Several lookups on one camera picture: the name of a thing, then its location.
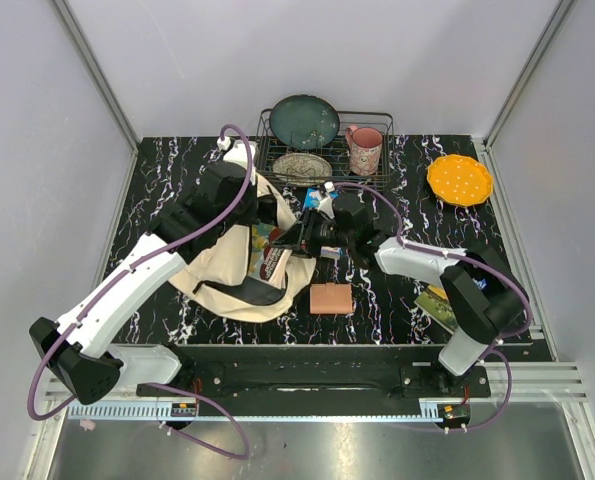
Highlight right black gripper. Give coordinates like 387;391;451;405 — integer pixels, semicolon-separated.
270;206;354;259

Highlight yellow cover paperback book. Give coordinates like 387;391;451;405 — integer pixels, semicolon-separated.
247;223;291;290

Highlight blue comic book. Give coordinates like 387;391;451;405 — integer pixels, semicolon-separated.
302;187;346;260

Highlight cream canvas student bag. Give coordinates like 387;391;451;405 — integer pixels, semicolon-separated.
166;172;318;324

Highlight landscape cover thin book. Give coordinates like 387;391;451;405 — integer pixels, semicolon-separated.
415;285;458;334

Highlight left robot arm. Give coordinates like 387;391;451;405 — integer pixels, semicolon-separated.
29;161;256;405

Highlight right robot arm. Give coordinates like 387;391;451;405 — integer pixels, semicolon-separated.
271;194;532;397

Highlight patterned beige small plate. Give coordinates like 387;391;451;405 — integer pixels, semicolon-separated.
272;153;333;186

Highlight dark green ceramic plate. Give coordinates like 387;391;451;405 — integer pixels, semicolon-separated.
269;94;340;151

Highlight pink patterned mug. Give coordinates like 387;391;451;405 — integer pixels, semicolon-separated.
345;125;383;176

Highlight orange dotted plate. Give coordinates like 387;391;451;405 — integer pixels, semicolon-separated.
426;154;494;208

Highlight blue animal farm book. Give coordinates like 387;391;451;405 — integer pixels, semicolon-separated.
472;270;495;292

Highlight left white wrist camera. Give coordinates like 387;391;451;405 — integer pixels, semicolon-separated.
217;137;257;168

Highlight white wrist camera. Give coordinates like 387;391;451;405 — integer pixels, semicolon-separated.
316;181;337;218
217;137;257;168

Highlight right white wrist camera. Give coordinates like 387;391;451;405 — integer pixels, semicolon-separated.
316;181;337;218

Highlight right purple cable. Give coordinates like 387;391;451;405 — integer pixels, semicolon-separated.
334;182;534;434

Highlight black wire dish rack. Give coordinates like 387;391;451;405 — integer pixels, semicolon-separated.
255;108;395;191

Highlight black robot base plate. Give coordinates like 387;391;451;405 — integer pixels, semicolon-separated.
170;345;491;418

